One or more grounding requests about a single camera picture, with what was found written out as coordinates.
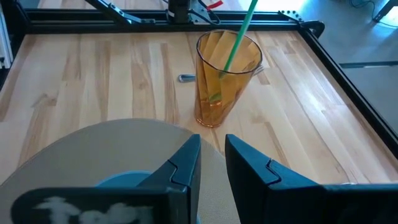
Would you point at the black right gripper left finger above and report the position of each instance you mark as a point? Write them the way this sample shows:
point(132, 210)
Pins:
point(180, 186)

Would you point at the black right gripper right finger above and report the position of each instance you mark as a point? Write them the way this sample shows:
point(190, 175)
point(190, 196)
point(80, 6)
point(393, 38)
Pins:
point(264, 193)

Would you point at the amber plastic cup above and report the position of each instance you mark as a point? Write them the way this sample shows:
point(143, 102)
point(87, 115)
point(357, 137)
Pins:
point(208, 115)

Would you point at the green plastic straw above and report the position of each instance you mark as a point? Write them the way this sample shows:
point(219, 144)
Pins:
point(241, 34)

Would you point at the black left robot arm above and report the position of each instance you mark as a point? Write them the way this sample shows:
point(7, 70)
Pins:
point(178, 11)

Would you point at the round grey placemat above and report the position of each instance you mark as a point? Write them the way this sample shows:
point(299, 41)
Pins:
point(93, 149)

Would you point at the red tag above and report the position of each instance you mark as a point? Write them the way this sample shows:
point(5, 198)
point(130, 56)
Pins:
point(216, 4)

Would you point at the black stand leg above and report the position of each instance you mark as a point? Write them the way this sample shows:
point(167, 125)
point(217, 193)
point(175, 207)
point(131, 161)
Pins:
point(384, 11)

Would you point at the black aluminium table frame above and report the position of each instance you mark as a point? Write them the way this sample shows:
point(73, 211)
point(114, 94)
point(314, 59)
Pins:
point(77, 21)

